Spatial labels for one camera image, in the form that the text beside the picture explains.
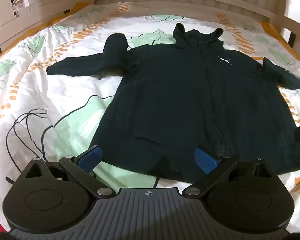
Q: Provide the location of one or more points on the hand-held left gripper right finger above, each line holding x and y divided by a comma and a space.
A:
204, 160

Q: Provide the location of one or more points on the leaf printed white blanket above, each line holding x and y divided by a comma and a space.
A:
40, 92

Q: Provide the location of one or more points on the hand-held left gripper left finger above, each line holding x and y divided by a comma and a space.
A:
90, 156

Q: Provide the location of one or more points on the black zip hoodie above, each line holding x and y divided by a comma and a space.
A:
180, 110

